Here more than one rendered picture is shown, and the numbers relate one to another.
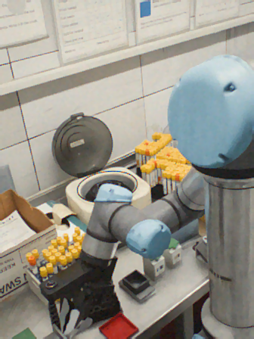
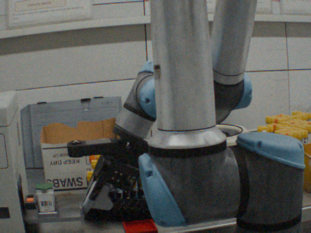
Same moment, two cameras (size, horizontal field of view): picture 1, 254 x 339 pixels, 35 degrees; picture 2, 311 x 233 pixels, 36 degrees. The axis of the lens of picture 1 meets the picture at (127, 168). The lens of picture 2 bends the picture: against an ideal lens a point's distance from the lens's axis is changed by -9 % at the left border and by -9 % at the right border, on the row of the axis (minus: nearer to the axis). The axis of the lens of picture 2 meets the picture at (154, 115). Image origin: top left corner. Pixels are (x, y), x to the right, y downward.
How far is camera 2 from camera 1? 61 cm
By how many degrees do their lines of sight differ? 30
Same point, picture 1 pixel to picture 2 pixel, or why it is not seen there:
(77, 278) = (99, 144)
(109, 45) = not seen: hidden behind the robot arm
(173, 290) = not seen: hidden behind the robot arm
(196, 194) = (213, 56)
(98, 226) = (131, 96)
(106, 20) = not seen: outside the picture
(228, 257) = (156, 40)
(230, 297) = (160, 90)
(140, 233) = (149, 84)
